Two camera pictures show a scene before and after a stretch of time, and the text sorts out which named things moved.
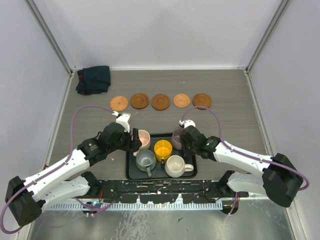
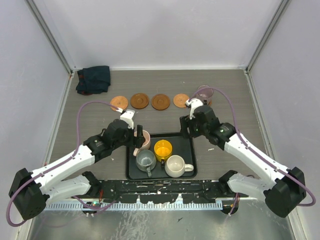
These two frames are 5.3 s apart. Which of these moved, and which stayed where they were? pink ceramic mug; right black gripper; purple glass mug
Moved: right black gripper; purple glass mug
Stayed: pink ceramic mug
